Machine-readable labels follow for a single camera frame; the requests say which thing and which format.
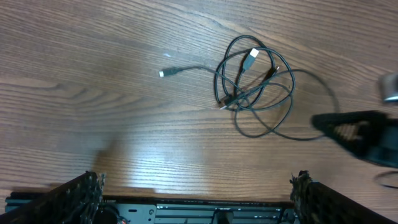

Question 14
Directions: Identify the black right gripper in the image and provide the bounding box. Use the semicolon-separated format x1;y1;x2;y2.
311;111;397;168

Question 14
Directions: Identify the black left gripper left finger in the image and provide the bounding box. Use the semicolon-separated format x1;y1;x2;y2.
1;171;103;224

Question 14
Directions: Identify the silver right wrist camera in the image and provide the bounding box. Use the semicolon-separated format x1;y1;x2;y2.
379;72;397;103

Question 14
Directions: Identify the black thin USB cable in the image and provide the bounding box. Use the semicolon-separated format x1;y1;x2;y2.
213;34;340;141

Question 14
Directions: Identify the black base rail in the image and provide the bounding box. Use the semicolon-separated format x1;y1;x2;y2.
4;191;299;224

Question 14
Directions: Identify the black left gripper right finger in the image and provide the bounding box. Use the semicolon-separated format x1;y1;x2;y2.
290;170;395;224

